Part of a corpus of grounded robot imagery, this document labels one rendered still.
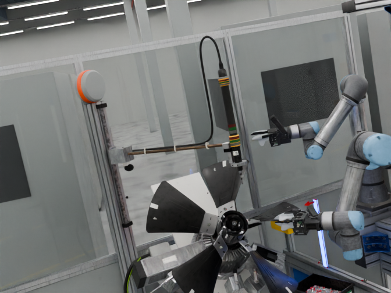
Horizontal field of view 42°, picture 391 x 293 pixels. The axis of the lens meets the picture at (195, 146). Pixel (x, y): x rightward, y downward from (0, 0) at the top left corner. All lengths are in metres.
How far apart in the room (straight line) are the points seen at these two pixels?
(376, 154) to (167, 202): 0.85
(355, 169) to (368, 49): 3.76
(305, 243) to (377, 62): 2.98
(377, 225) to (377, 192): 0.17
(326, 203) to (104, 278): 1.45
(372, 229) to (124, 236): 1.25
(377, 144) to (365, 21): 3.88
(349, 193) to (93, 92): 1.25
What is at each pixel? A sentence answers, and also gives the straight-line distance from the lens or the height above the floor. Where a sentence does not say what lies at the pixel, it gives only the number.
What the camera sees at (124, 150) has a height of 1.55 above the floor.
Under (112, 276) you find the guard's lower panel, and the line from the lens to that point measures 2.83.
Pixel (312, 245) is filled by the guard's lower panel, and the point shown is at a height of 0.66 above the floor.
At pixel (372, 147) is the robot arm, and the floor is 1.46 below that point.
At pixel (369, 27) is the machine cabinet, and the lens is 5.83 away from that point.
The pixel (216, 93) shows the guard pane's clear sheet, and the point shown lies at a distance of 2.92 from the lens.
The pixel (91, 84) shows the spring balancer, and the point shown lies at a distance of 2.51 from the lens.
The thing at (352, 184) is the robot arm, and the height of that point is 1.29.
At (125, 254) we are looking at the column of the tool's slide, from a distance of 2.64.
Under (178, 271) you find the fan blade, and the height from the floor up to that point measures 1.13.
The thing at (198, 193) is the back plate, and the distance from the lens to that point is 2.51.
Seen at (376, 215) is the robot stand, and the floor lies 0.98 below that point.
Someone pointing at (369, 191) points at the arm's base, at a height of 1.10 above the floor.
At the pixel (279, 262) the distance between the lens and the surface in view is 2.31.
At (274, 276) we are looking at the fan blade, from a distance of 2.14.
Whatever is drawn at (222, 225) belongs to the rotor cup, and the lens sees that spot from 2.13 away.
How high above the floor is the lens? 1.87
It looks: 8 degrees down
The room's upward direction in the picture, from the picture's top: 11 degrees counter-clockwise
